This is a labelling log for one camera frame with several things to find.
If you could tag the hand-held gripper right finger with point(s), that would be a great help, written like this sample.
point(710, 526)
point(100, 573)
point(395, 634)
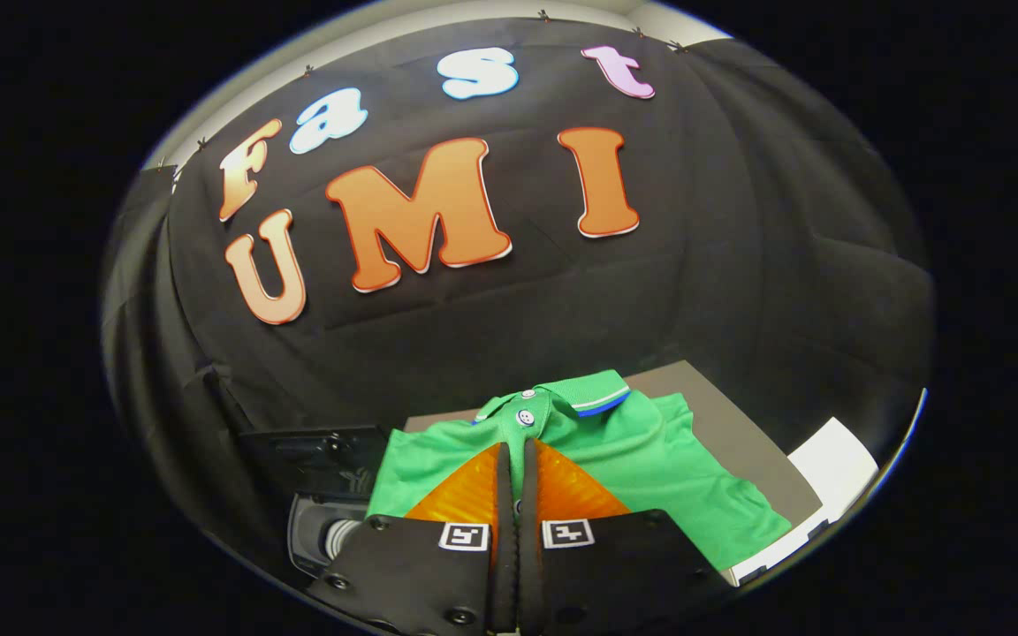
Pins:
point(528, 530)

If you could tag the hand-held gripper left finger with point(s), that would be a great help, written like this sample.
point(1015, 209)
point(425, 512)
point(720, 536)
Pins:
point(504, 530)

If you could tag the green polo shirt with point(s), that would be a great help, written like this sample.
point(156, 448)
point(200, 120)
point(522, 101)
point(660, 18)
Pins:
point(668, 459)

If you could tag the white board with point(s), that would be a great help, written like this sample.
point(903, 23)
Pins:
point(836, 459)

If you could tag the row of black clips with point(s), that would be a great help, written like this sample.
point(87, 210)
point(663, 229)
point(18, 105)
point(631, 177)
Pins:
point(307, 70)

